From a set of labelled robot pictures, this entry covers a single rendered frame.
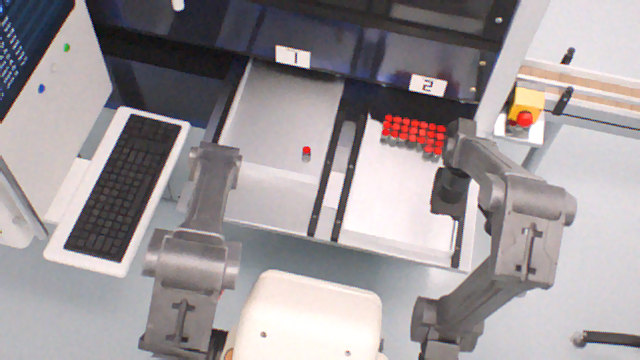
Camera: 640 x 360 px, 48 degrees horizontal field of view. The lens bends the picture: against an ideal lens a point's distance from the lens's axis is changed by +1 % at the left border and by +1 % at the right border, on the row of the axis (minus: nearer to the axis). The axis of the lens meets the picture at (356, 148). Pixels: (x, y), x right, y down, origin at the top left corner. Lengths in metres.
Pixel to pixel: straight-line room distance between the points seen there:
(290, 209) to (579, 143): 1.68
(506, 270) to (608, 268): 1.98
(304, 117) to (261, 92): 0.14
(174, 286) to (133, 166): 1.01
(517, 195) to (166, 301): 0.43
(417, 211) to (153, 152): 0.68
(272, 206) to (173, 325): 0.86
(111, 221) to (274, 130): 0.45
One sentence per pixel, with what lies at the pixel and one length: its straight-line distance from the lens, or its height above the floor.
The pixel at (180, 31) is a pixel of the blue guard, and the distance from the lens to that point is 1.84.
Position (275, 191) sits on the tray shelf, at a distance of 1.73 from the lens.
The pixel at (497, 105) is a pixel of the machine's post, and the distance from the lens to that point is 1.80.
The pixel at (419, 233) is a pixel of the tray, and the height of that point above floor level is 0.88.
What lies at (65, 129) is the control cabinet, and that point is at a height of 0.93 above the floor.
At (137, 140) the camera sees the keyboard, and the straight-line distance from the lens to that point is 1.91.
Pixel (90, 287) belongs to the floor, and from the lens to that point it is 2.66.
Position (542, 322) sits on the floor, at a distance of 2.68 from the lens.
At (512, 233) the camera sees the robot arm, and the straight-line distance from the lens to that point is 0.89.
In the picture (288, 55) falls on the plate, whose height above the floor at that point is 1.02.
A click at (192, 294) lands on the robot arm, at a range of 0.87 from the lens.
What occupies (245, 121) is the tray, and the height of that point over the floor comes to 0.88.
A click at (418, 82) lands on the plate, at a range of 1.76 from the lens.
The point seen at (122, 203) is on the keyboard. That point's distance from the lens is 1.82.
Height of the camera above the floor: 2.39
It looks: 57 degrees down
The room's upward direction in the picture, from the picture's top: 9 degrees clockwise
